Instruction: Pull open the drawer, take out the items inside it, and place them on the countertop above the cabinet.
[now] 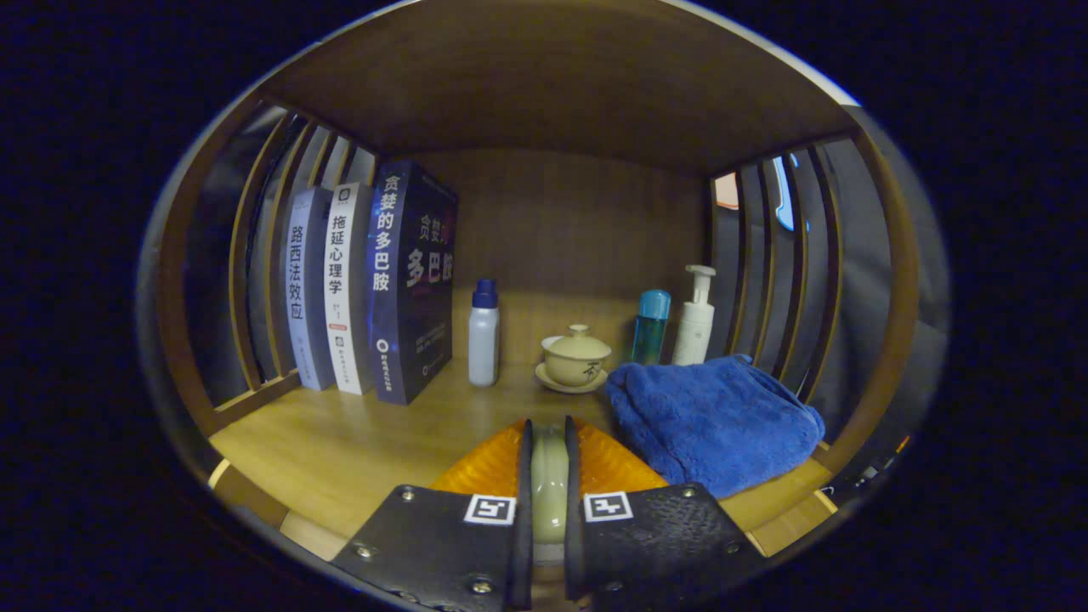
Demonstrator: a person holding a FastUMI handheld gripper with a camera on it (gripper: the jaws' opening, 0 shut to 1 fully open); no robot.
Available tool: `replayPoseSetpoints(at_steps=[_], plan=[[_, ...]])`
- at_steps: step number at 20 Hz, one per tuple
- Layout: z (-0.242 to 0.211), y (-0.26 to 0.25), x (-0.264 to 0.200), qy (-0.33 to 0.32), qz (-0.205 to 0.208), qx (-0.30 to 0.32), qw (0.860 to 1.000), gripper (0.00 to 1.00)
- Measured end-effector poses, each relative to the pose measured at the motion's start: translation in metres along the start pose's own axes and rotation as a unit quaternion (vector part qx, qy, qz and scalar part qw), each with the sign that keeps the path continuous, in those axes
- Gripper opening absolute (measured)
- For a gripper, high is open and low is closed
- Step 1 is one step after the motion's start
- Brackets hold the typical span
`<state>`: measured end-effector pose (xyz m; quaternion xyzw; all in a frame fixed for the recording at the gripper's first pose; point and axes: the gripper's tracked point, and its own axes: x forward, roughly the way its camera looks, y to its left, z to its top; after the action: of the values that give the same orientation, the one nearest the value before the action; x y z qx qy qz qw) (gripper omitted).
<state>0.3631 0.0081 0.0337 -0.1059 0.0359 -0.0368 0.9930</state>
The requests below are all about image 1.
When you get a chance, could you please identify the black equipment with red cable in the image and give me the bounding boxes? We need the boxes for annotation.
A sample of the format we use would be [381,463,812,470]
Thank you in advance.
[816,433,915,502]

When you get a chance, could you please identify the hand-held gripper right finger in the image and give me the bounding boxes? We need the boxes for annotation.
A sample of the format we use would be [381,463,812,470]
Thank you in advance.
[564,416,768,611]

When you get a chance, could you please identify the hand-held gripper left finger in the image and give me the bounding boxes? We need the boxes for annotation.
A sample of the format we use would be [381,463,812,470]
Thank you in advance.
[331,418,535,611]

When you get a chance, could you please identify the teal bottle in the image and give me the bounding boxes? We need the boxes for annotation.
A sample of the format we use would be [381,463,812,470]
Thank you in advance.
[631,290,672,366]

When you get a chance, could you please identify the white book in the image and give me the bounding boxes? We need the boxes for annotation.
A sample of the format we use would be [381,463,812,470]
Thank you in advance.
[323,181,377,396]

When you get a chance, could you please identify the beige lidded teacup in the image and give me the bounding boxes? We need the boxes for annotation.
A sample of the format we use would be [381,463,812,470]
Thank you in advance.
[535,324,613,394]

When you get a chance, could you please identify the wooden countertop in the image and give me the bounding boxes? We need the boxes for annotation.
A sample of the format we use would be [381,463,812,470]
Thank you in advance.
[208,289,838,562]

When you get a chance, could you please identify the white pump bottle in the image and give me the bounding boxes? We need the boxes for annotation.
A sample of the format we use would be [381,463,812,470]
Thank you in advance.
[672,264,717,366]

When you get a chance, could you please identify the white bottle with blue cap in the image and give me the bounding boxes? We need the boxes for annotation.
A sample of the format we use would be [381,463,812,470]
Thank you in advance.
[467,279,501,388]

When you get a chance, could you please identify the wooden cabinet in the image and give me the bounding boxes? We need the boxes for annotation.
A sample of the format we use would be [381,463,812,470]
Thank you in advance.
[157,0,923,562]

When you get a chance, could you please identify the dark blue book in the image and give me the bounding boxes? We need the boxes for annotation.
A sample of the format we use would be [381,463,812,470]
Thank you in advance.
[365,160,460,405]

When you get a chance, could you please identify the pale green white sponge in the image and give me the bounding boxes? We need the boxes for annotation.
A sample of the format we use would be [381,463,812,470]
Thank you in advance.
[531,423,569,545]

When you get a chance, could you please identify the grey-blue book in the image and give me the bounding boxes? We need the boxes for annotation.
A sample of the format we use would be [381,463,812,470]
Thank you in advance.
[285,187,337,392]

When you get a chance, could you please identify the blue folded towel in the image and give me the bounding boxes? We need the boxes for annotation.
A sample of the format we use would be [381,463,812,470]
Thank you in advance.
[605,354,826,500]

